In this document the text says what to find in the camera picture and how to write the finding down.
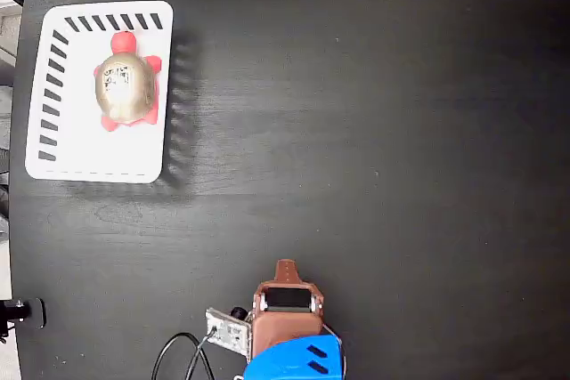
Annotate silver camera board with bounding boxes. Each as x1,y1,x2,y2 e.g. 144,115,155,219
205,305,252,358

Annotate red turtle toy gold shell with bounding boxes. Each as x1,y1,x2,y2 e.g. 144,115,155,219
92,29,163,133

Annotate thin servo wire bundle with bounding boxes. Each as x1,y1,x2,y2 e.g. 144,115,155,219
322,322,348,376

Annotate black table clamp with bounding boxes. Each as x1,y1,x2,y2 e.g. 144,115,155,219
0,296,48,330

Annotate white plastic basket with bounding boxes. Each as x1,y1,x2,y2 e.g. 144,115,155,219
24,0,175,185

